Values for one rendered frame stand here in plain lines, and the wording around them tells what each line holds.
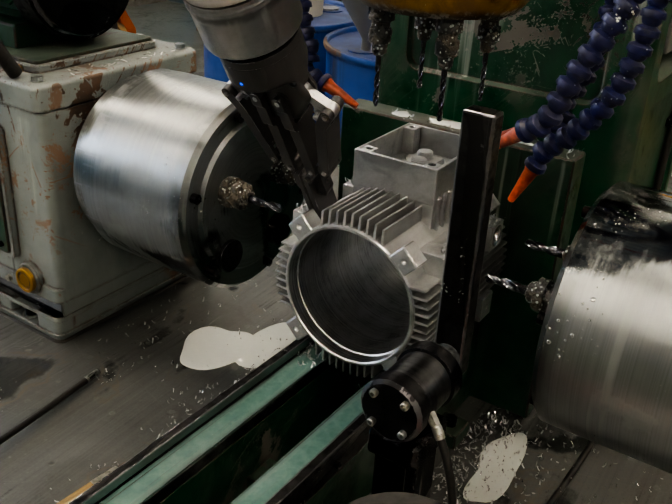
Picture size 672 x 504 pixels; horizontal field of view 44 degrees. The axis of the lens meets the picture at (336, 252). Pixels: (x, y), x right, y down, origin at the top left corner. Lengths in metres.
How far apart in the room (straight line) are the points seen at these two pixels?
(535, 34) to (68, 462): 0.74
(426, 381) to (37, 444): 0.51
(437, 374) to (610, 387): 0.15
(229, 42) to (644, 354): 0.42
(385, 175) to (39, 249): 0.51
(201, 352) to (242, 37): 0.58
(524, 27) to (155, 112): 0.45
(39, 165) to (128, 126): 0.14
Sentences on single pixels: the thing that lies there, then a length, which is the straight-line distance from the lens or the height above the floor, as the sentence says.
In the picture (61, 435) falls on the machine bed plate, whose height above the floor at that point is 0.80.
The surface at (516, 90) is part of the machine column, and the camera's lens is 1.06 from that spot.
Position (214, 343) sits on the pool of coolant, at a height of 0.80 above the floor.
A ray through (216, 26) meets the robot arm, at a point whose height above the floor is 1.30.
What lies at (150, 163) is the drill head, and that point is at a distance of 0.97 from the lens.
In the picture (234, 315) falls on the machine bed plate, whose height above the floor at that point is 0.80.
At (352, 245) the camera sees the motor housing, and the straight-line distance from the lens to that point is 0.99.
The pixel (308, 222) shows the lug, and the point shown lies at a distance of 0.85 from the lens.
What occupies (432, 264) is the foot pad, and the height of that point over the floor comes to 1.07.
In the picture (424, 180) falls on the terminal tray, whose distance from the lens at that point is 0.85.
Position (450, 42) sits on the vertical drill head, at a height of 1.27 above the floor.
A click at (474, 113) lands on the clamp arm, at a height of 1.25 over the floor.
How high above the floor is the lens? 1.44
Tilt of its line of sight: 27 degrees down
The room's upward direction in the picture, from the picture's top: 3 degrees clockwise
